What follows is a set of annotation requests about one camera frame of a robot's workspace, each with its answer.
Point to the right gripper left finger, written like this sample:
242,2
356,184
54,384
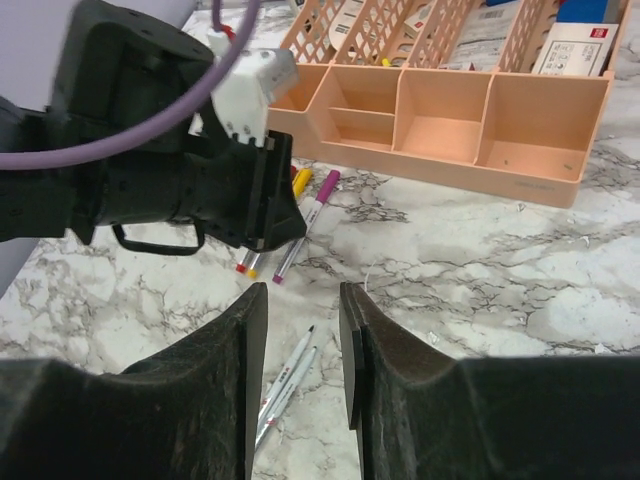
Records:
190,411

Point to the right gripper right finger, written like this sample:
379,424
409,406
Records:
420,414

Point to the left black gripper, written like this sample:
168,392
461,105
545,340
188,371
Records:
240,194

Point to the yellow white pen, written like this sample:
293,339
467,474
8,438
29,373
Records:
300,181

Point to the red white pen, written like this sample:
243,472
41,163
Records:
244,262

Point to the purple white pen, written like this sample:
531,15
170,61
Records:
318,203

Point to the green white pen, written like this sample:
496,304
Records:
284,397

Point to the blue white pen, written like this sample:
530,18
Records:
283,376

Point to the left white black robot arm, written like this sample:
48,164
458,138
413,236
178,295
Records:
155,135

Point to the orange plastic desk organizer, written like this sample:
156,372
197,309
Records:
443,92

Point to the white red box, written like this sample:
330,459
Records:
575,49

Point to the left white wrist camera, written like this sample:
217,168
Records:
260,77

